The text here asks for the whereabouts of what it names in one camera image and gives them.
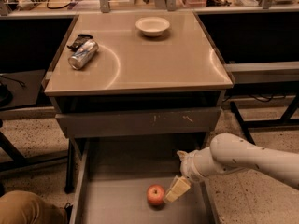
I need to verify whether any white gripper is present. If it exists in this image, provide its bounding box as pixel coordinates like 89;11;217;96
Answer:
164;150;205;203

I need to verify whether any red apple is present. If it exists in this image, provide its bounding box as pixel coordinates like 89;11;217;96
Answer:
147;184;165;206

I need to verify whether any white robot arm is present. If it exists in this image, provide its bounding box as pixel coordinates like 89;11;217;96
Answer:
164;133;299;203

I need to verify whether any open middle drawer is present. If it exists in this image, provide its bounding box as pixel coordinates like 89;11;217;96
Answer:
70;134;220;224

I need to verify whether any grey drawer cabinet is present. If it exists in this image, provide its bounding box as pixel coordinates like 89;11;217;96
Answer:
41;10;235;194

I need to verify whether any closed top drawer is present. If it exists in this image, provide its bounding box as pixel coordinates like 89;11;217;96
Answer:
56;107;221;138

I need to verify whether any white bowl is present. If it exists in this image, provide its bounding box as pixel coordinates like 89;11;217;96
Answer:
135;17;170;37

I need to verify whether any silver soda can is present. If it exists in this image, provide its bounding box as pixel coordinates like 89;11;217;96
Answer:
68;39;99;70

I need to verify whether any black crumpled snack wrapper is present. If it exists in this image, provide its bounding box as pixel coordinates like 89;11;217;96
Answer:
67;34;93;51

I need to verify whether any tan trouser knee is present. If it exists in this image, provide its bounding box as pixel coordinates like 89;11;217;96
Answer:
0;190;68;224

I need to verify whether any black table leg frame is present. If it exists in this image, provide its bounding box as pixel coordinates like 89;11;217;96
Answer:
230;93;299;144

